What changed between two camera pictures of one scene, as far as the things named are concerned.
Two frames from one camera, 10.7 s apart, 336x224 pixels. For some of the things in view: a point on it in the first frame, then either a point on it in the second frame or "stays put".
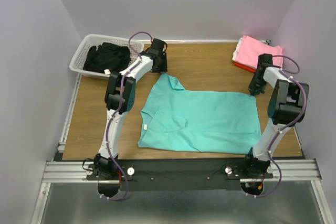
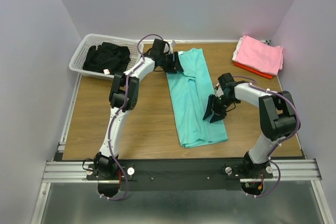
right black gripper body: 257,86 to 225,102
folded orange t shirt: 244,67 stays put
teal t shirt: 209,121 to 191,91
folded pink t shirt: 250,48 stays put
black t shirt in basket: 107,58 stays put
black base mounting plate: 181,174 stays put
